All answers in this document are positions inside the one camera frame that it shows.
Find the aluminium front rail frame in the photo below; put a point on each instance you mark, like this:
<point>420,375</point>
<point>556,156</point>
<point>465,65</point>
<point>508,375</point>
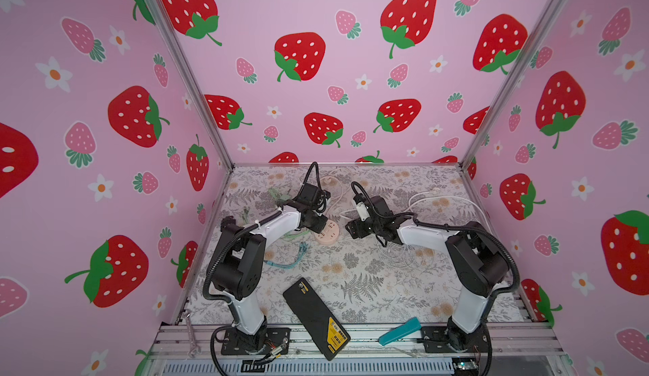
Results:
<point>516,349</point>

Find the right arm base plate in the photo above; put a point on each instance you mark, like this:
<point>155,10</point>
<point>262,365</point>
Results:
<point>439,339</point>

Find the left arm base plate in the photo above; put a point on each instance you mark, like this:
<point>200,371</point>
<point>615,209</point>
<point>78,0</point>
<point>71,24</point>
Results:
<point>237,343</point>

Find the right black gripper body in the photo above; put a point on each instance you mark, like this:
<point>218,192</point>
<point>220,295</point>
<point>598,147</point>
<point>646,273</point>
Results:
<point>363,227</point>

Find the black rectangular case yellow label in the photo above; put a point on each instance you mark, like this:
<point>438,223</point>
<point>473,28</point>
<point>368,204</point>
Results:
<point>326,331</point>

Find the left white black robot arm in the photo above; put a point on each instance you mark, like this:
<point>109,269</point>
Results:
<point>236,265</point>

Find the round pink power socket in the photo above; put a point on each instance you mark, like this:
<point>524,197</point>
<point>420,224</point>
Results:
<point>329,235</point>

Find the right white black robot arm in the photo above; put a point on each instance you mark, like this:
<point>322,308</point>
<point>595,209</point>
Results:
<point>483,265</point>

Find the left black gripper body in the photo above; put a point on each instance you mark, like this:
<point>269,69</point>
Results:
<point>317,221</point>

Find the teal plastic handle tool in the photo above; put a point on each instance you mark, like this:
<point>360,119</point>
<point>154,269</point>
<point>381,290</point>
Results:
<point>408,328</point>

